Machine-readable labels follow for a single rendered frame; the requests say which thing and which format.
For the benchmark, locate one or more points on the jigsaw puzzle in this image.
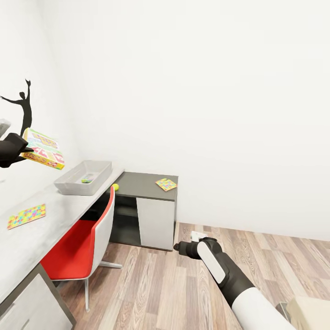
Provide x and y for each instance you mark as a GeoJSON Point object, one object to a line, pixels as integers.
{"type": "Point", "coordinates": [166, 184]}
{"type": "Point", "coordinates": [26, 216]}

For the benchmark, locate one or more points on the board game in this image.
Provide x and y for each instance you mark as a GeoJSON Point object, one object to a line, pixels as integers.
{"type": "Point", "coordinates": [89, 178]}
{"type": "Point", "coordinates": [46, 150]}

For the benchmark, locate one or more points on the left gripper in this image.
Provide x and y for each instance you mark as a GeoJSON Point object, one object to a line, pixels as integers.
{"type": "Point", "coordinates": [11, 149]}

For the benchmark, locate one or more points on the swivel chair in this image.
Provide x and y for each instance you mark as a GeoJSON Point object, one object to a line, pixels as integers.
{"type": "Point", "coordinates": [80, 251]}

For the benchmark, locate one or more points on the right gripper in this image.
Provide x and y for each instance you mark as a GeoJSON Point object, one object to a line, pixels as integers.
{"type": "Point", "coordinates": [185, 248]}

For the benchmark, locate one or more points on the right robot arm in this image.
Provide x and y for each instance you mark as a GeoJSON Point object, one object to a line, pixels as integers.
{"type": "Point", "coordinates": [250, 307]}

